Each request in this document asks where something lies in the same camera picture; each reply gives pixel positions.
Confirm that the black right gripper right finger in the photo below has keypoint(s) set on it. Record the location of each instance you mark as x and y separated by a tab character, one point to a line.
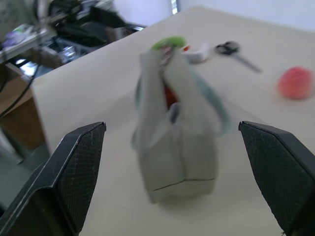
280	172

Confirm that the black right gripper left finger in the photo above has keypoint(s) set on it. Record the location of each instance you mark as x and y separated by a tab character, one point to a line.
73	177

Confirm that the grey fabric bag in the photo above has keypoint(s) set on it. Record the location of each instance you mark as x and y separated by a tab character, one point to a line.
176	127

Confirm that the brown wooden cabinet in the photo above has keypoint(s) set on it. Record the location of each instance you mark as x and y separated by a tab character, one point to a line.
17	108

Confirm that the red peach fruit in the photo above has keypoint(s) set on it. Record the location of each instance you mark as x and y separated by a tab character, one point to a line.
295	83

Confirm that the small white box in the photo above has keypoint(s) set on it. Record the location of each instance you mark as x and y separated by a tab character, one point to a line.
198	52

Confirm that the cluttered side desk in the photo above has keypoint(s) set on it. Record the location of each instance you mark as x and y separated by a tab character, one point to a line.
61	29

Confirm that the green round object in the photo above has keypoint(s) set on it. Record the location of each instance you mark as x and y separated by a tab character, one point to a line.
169	42

